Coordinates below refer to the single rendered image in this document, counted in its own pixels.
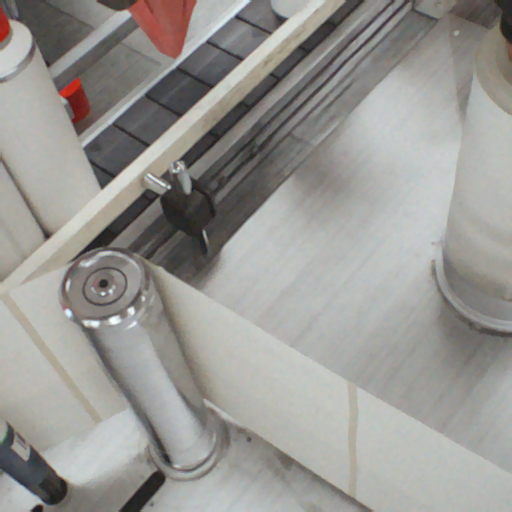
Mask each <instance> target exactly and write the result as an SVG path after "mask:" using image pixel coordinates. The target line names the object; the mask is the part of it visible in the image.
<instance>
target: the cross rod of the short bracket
mask: <svg viewBox="0 0 512 512"><path fill-rule="evenodd" d="M141 184H142V187H144V188H146V189H148V190H149V191H151V192H152V193H154V194H155V195H157V196H159V197H160V195H162V194H163V193H164V192H165V191H166V190H167V189H168V188H170V187H171V186H172V184H170V183H169V182H167V181H165V180H164V179H162V178H160V177H158V176H156V175H155V174H153V173H152V172H149V173H147V174H146V175H144V176H143V177H142V180H141Z"/></svg>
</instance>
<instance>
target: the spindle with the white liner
mask: <svg viewBox="0 0 512 512"><path fill-rule="evenodd" d="M494 2H495V4H496V5H497V8H498V9H499V10H500V11H501V12H502V14H501V17H500V22H499V23H498V24H497V25H496V26H495V27H494V28H493V29H492V30H490V31H489V32H488V33H487V35H486V36H485V37H484V39H483V40H482V42H481V44H480V46H479V49H477V52H476V56H475V65H474V74H473V82H472V88H471V94H470V98H469V102H467V106H466V113H465V120H464V128H463V136H462V144H461V148H460V152H459V158H458V163H457V169H455V179H454V186H453V192H452V197H451V201H450V207H449V213H448V219H447V221H446V224H445V227H444V232H442V240H441V245H440V247H439V250H438V253H437V259H436V277H437V281H438V284H439V287H440V290H441V292H443V294H444V296H445V297H446V299H447V300H448V301H449V302H450V305H451V306H452V307H453V308H454V309H455V310H457V311H458V312H460V313H461V314H462V315H464V316H465V317H467V318H468V319H470V320H471V321H473V322H474V323H476V324H479V325H481V326H483V327H487V328H491V329H494V330H500V331H508V332H512V0H494Z"/></svg>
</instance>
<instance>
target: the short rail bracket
mask: <svg viewBox="0 0 512 512"><path fill-rule="evenodd" d="M169 172H170V175H171V178H172V181H173V184H172V186H171V187H170V188H168V189H167V190H166V191H165V192H164V193H163V194H162V195H160V197H159V202H160V206H162V209H163V212H164V215H165V218H166V221H167V222H168V223H169V224H171V225H172V226H174V227H175V228H177V229H179V230H181V231H182V232H184V233H185V234H187V235H189V236H190V240H191V243H192V246H193V249H194V252H196V257H197V260H198V262H199V263H200V264H204V263H205V262H206V261H207V260H208V259H209V258H210V257H211V252H210V249H209V245H208V241H207V237H206V233H205V230H204V228H205V227H206V226H207V225H208V224H209V223H210V222H211V219H213V218H211V217H216V216H217V214H218V208H217V204H216V199H215V195H214V192H213V190H211V189H210V188H208V187H207V186H205V184H203V183H202V182H200V181H199V180H197V179H194V178H193V177H191V176H189V173H188V170H187V165H186V163H185V162H184V161H181V160H176V161H173V162H172V163H171V164H170V166H169Z"/></svg>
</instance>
